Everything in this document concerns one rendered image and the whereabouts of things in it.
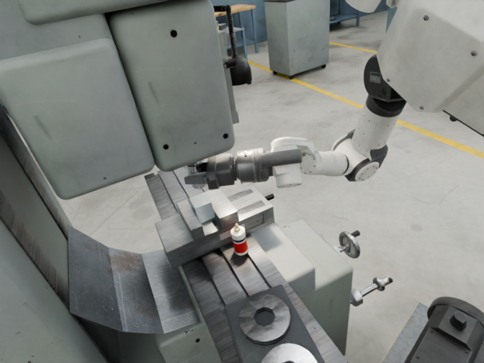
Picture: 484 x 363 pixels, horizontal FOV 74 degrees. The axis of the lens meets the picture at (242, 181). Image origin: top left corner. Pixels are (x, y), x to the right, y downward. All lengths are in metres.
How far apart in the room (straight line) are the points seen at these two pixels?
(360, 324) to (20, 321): 1.63
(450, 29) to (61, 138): 0.60
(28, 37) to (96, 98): 0.12
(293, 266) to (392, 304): 1.12
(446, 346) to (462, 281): 1.03
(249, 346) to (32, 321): 0.38
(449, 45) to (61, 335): 0.80
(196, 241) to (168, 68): 0.51
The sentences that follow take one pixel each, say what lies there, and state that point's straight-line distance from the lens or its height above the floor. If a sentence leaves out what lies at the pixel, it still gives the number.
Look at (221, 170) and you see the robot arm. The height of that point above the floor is 1.26.
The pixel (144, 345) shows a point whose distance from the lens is 1.13.
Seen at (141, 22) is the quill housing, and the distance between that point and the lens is 0.62.
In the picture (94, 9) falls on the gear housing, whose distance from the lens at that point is 0.59.
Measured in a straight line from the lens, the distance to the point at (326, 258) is 1.21.
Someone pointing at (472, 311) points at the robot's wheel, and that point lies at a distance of 1.40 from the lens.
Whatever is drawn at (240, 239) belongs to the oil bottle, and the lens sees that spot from 0.92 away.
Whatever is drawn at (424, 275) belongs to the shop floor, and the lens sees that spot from 2.25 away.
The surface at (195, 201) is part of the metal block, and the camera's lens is 0.97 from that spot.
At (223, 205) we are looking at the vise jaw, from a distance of 0.98.
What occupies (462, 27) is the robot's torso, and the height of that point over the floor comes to 1.56.
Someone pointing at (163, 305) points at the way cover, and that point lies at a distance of 0.99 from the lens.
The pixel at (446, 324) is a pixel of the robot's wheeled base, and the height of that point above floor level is 0.61.
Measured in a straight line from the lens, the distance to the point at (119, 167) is 0.65.
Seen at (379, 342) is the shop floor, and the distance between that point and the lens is 1.94.
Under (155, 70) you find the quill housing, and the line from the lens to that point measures 0.63.
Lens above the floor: 1.67
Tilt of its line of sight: 34 degrees down
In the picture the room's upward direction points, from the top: 9 degrees counter-clockwise
